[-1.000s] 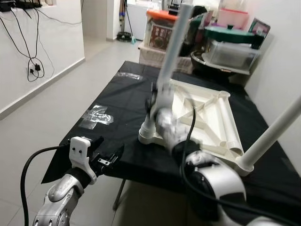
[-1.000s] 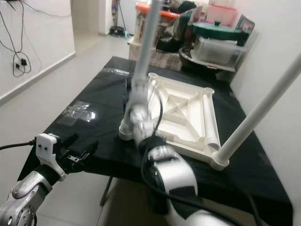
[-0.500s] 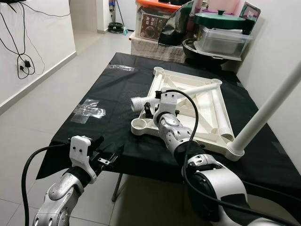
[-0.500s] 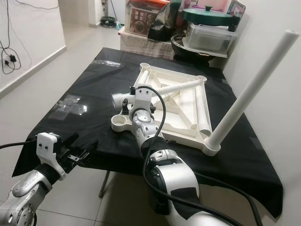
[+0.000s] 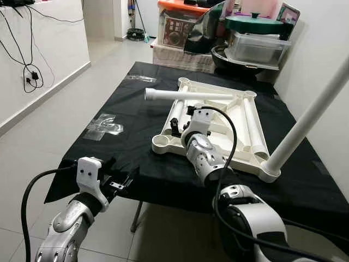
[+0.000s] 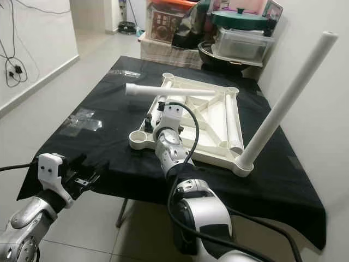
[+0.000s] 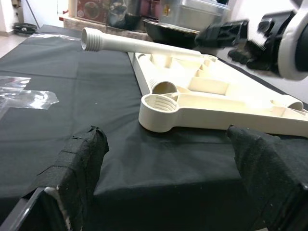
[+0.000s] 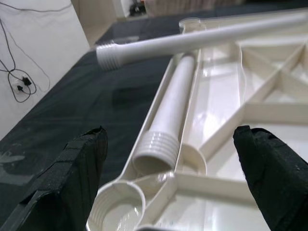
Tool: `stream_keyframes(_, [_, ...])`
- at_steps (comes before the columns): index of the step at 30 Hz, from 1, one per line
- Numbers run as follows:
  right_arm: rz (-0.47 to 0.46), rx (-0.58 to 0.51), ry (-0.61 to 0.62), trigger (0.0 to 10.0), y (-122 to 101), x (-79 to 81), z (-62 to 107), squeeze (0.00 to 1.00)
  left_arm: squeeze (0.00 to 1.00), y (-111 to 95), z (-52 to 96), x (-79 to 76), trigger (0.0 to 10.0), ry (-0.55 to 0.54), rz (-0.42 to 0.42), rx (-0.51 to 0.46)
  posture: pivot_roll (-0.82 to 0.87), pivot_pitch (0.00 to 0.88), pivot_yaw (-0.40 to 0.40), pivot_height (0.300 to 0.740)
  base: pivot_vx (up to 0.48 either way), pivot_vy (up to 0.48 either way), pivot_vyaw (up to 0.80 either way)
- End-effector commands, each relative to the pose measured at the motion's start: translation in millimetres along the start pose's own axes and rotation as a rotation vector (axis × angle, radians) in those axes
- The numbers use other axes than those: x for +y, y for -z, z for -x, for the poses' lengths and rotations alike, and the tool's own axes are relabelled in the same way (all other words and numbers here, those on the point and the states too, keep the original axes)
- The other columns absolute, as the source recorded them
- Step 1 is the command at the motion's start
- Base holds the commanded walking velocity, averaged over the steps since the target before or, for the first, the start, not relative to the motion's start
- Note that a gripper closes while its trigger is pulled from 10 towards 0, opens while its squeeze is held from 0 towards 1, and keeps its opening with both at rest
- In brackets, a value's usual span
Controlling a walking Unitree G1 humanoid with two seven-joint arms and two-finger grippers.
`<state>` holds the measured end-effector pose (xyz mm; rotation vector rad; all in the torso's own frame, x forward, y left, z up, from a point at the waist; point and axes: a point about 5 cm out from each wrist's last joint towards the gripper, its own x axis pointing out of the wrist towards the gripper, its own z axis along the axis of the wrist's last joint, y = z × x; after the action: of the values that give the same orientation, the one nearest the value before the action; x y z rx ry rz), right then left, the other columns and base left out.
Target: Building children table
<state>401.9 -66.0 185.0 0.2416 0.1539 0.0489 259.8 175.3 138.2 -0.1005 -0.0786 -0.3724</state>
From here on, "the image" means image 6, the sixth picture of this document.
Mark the black plug adapter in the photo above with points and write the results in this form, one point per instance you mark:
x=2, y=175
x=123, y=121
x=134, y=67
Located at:
x=18, y=70

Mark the white plastic table top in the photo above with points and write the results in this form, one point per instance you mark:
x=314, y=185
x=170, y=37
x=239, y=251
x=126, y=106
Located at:
x=212, y=114

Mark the clear plastic container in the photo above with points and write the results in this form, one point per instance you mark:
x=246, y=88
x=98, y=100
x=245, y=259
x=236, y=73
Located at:
x=242, y=45

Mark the pink plastic tub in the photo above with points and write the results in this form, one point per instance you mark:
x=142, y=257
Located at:
x=242, y=5

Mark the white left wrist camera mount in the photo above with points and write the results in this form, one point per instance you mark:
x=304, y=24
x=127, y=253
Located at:
x=52, y=168

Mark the beige cloth covered bench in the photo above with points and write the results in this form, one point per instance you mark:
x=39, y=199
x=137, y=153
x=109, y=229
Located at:
x=169, y=54

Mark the black round wok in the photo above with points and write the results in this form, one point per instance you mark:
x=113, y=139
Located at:
x=204, y=53

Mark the black tablecloth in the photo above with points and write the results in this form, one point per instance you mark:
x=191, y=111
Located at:
x=114, y=158

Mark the clear storage box orange lid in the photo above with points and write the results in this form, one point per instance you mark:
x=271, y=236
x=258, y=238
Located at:
x=169, y=3

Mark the green pot lid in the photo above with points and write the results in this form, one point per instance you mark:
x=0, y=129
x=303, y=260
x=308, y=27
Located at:
x=240, y=19

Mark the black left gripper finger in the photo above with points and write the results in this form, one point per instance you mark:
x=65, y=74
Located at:
x=96, y=174

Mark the red printed carton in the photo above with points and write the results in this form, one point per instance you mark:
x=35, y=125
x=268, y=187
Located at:
x=163, y=26

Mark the white plastic table leg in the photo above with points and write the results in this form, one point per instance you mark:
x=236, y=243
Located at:
x=169, y=90
x=289, y=98
x=161, y=105
x=232, y=123

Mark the dark metal folding table frame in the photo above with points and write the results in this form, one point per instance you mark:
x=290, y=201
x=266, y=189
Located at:
x=121, y=213

